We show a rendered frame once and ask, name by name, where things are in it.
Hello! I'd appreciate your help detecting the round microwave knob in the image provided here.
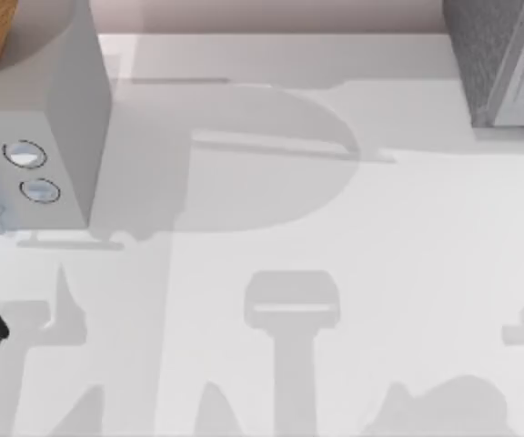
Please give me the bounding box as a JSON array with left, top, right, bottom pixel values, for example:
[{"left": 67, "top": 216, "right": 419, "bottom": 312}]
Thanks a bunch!
[
  {"left": 18, "top": 178, "right": 62, "bottom": 205},
  {"left": 2, "top": 139, "right": 48, "bottom": 170}
]

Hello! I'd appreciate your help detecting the pale microwave oven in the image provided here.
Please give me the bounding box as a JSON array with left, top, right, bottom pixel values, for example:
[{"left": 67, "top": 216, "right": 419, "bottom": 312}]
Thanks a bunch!
[{"left": 0, "top": 0, "right": 113, "bottom": 235}]

